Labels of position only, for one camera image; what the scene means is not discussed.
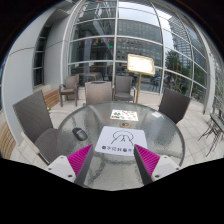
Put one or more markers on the far centre wicker chair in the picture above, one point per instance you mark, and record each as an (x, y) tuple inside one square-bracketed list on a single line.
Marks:
[(123, 88)]

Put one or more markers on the white printed paper sheet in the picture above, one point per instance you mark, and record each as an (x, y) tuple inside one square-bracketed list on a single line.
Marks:
[(120, 141)]

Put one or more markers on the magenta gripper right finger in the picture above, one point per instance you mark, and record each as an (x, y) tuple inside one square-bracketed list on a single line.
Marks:
[(153, 167)]

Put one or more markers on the wicker chair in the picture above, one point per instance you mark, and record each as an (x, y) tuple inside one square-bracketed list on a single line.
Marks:
[(37, 126), (123, 88), (98, 92), (174, 105), (70, 87)]

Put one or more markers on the colourful menu card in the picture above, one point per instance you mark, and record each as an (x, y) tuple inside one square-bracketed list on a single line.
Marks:
[(124, 115)]

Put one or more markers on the wooden menu board stand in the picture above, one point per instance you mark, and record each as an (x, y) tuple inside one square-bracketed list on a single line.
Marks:
[(141, 65)]

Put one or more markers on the far left wicker chair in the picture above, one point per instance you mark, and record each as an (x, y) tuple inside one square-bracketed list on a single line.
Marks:
[(70, 87)]

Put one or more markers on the right wicker chair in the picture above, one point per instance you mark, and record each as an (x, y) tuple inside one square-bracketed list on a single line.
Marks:
[(174, 105)]

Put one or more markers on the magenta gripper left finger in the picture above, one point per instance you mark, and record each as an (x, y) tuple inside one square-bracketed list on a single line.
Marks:
[(74, 167)]

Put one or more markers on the round brass table hub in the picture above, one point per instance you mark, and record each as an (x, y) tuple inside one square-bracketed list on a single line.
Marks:
[(124, 125)]

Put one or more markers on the metal table at right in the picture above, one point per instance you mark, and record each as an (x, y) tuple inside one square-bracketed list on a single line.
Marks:
[(216, 127)]

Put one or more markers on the black computer mouse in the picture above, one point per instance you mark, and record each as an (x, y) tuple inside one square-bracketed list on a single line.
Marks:
[(79, 134)]

